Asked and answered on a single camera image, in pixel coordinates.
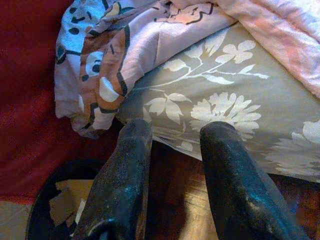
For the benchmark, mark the large red cushion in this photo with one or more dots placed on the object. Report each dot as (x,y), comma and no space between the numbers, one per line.
(25,100)

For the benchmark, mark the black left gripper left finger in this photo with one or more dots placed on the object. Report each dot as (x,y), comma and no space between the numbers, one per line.
(120,180)

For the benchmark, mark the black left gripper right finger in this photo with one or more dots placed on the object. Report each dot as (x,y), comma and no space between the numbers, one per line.
(237,190)

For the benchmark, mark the brown cardboard box with label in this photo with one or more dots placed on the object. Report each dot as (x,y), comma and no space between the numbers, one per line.
(70,192)

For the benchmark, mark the grey floral bed sheet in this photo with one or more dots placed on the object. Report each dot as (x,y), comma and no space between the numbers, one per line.
(225,82)

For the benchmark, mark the crumpled white paper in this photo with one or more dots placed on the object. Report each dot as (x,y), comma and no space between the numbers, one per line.
(81,210)

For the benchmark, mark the pink bear print blanket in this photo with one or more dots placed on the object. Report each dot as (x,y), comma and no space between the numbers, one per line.
(150,42)

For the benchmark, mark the black round trash bin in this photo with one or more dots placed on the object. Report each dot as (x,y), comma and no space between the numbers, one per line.
(40,200)

